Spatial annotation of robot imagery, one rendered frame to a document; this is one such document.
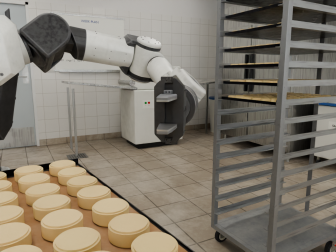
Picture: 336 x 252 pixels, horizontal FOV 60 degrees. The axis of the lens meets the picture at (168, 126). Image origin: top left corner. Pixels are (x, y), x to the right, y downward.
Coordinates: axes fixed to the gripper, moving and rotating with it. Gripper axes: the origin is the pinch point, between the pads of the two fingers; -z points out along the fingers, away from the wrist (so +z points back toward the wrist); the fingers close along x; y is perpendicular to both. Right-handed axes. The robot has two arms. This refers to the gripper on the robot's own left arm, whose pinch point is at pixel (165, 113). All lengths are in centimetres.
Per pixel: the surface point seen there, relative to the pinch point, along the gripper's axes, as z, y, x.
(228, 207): 131, 17, -80
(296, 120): 102, 47, -16
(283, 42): 91, 36, 20
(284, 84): 90, 38, 2
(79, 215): -17.8, -7.8, -10.8
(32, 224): -17.7, -14.7, -12.8
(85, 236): -22.2, -4.9, -10.8
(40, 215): -17.0, -13.9, -11.8
